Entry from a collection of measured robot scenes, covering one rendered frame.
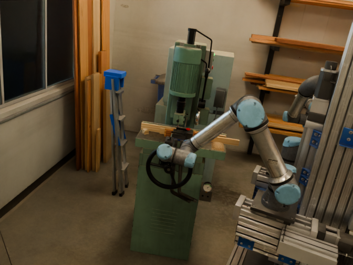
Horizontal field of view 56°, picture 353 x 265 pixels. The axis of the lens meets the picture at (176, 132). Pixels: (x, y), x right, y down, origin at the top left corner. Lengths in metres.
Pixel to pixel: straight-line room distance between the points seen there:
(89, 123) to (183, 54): 1.65
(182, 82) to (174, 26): 2.41
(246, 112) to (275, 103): 3.13
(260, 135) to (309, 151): 0.48
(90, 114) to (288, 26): 2.62
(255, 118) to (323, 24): 3.19
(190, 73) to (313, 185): 0.98
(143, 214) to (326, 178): 1.24
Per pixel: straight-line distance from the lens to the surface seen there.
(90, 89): 3.39
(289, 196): 1.63
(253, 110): 1.46
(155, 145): 2.18
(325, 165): 1.90
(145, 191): 2.33
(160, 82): 3.93
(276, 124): 4.15
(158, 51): 4.54
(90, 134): 3.52
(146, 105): 4.70
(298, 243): 1.79
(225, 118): 1.64
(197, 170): 2.22
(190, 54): 2.10
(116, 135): 3.01
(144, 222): 2.47
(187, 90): 2.14
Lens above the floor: 1.69
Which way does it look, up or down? 20 degrees down
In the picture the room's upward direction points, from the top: 8 degrees clockwise
